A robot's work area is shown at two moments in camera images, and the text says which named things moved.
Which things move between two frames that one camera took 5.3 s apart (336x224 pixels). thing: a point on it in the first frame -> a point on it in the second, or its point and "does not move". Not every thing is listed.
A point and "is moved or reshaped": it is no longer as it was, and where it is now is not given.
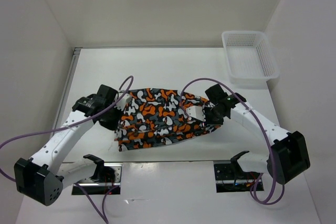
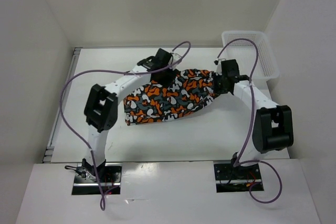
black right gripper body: (212, 116) -> (219, 84)
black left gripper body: (111, 118) -> (166, 77)
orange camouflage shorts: (158, 116) is moved or reshaped
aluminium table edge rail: (74, 60) does not move
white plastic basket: (251, 57) does not move
